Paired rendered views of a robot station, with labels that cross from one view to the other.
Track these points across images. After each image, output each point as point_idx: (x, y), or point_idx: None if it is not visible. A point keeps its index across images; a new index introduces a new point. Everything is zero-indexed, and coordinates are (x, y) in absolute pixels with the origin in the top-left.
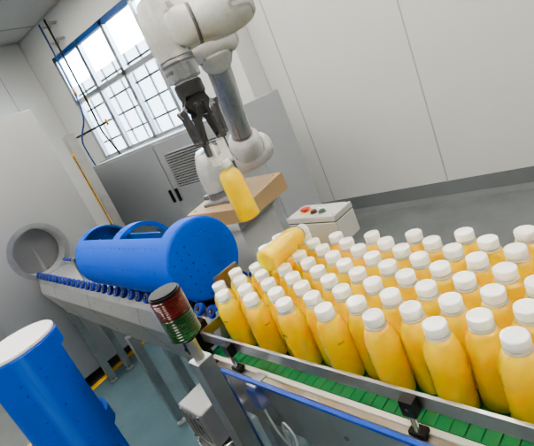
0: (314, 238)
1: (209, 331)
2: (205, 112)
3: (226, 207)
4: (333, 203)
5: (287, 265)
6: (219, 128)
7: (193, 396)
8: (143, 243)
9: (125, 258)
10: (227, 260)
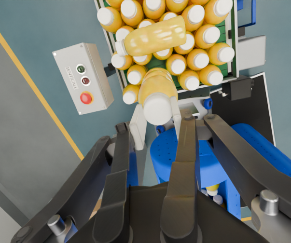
0: (118, 37)
1: (228, 78)
2: (141, 187)
3: None
4: (62, 74)
5: (168, 17)
6: (123, 140)
7: (256, 58)
8: (233, 204)
9: (240, 217)
10: (168, 137)
